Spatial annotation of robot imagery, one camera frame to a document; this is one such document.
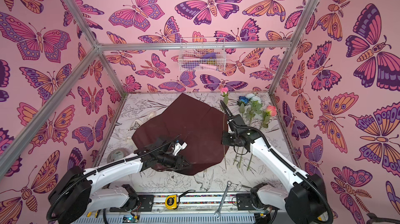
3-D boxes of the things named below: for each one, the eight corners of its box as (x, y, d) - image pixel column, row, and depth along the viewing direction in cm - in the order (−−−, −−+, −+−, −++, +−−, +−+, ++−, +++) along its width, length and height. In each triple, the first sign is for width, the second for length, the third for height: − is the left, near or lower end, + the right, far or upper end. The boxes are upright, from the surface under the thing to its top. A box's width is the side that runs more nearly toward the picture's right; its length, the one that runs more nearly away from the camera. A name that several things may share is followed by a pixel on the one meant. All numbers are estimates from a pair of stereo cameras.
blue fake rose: (238, 105, 113) (239, 102, 110) (237, 99, 116) (238, 96, 114) (249, 104, 113) (250, 102, 110) (247, 98, 116) (248, 96, 114)
